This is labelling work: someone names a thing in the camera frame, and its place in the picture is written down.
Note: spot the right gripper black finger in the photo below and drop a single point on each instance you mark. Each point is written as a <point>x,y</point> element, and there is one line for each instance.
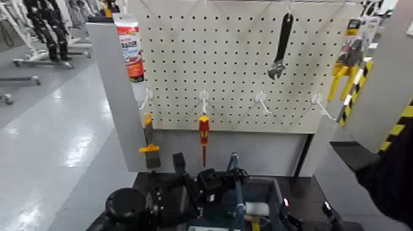
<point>285,211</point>
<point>330,214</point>

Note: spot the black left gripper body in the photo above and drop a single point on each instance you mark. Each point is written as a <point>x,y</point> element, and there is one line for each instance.
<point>211,187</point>

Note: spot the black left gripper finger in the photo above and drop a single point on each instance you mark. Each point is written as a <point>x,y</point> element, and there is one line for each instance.
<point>238,175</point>
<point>179,163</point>

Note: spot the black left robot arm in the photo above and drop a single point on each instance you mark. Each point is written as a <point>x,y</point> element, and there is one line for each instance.
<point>125,206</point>

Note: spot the person's black sleeved forearm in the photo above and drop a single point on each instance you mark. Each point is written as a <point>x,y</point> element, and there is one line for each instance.
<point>393,180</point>

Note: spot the blue grey plastic crate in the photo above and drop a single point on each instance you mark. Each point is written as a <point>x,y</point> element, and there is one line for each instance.
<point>272,193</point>

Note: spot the white roll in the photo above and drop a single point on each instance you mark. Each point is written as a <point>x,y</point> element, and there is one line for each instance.
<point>258,209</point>

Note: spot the scraper with yellow guard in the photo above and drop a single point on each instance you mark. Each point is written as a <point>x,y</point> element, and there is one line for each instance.
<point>151,158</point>

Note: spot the red yellow screwdriver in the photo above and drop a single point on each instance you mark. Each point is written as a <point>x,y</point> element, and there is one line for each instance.
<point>204,129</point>

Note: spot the white pegboard hook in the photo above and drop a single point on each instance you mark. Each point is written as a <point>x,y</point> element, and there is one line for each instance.
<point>317,98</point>
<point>204,95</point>
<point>260,96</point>
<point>148,94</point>

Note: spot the grey metal display stand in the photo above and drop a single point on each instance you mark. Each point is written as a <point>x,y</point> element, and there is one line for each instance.
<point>119,113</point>

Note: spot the yellow black hazard tape strip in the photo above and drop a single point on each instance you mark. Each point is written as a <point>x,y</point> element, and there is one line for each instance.
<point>350,103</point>
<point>395,130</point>

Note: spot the beige perforated pegboard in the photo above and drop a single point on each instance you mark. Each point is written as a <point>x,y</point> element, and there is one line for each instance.
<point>226,58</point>

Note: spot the red white sealant tube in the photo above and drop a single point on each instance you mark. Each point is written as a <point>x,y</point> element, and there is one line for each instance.
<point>130,48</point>

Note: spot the black white robot on stand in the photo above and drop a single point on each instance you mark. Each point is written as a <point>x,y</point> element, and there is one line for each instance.
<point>48,29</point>

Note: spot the grey wheeled base frame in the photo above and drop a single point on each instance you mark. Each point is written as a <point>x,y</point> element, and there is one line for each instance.
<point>42,63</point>

